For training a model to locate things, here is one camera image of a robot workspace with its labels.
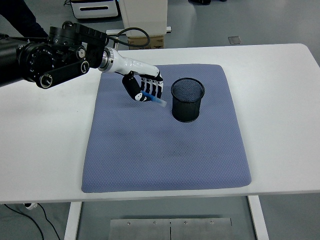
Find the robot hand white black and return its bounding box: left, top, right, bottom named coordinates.
left=108, top=47, right=165, bottom=103

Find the blue marker pen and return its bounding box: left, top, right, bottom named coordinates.
left=141, top=91, right=168, bottom=108

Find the black mesh pen holder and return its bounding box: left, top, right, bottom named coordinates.
left=170, top=76, right=206, bottom=123

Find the brown cardboard box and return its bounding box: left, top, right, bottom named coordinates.
left=127, top=34, right=165, bottom=50

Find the white box-shaped appliance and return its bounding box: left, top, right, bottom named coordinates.
left=69, top=0, right=120, bottom=20

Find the person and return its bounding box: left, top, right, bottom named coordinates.
left=0, top=0, right=50, bottom=40
left=188, top=0, right=228, bottom=5

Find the blue-grey textured mat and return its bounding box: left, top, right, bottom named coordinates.
left=81, top=63, right=252, bottom=194

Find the white table leg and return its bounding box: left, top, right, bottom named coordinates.
left=247, top=195, right=270, bottom=240
left=63, top=201, right=83, bottom=240

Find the white pedestal cabinet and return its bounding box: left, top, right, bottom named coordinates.
left=105, top=0, right=172, bottom=37

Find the black floor cable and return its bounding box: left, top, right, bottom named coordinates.
left=36, top=202, right=61, bottom=240
left=0, top=203, right=45, bottom=240

